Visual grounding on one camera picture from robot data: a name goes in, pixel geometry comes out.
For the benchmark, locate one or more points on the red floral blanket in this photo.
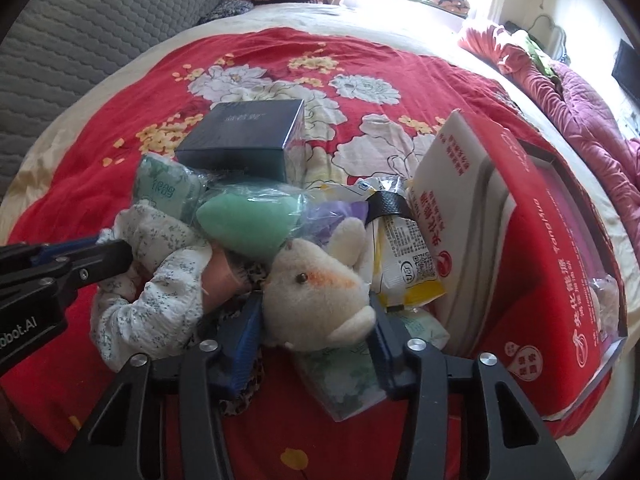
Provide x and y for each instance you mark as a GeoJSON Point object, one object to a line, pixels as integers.
{"type": "Point", "coordinates": [350, 50]}

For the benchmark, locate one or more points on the purple cloth in clear bag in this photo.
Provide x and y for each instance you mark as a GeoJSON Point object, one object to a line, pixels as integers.
{"type": "Point", "coordinates": [327, 212]}

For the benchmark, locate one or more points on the green cloth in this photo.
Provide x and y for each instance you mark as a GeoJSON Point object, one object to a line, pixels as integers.
{"type": "Point", "coordinates": [535, 52]}

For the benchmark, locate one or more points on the green tissue pack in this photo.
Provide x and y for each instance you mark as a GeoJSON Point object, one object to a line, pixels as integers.
{"type": "Point", "coordinates": [162, 185]}

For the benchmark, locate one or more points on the yellow snack packet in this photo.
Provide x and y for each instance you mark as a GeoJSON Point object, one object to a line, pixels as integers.
{"type": "Point", "coordinates": [405, 265]}

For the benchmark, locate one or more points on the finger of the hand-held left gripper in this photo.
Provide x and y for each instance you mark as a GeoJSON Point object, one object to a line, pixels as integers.
{"type": "Point", "coordinates": [105, 260]}
{"type": "Point", "coordinates": [50, 256]}

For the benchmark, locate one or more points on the pink quilt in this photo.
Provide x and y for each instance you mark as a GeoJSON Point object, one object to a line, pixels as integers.
{"type": "Point", "coordinates": [585, 110]}

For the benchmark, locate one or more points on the dark patterned pillow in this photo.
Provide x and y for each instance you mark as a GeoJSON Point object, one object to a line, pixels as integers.
{"type": "Point", "coordinates": [225, 10]}

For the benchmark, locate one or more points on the dark blue box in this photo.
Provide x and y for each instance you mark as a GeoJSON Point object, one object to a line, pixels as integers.
{"type": "Point", "coordinates": [240, 135]}

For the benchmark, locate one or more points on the leopard print cloth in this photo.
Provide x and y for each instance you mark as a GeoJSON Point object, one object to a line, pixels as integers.
{"type": "Point", "coordinates": [240, 402]}

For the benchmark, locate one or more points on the red and white tissue pack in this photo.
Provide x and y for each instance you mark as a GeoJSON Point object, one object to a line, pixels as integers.
{"type": "Point", "coordinates": [465, 200]}

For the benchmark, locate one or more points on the white floral cloth doll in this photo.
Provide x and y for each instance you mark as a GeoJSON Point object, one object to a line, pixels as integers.
{"type": "Point", "coordinates": [160, 285]}

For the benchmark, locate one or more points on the green sponge in plastic bag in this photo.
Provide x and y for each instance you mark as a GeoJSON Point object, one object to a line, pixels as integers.
{"type": "Point", "coordinates": [245, 220]}

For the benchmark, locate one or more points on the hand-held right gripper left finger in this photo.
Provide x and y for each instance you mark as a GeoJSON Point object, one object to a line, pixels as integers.
{"type": "Point", "coordinates": [245, 340]}

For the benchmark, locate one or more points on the white plush bear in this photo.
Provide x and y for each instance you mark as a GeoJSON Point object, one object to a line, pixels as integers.
{"type": "Point", "coordinates": [310, 295]}

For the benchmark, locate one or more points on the floral print tissue pack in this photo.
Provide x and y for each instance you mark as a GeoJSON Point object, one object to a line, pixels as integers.
{"type": "Point", "coordinates": [350, 375]}

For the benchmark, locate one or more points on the grey quilted headboard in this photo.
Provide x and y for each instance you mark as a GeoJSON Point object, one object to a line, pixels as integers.
{"type": "Point", "coordinates": [100, 25]}

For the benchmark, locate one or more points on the patterned cushion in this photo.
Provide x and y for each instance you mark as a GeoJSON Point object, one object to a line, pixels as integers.
{"type": "Point", "coordinates": [452, 2]}

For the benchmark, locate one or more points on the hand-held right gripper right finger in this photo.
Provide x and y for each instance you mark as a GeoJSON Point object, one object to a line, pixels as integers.
{"type": "Point", "coordinates": [387, 355]}

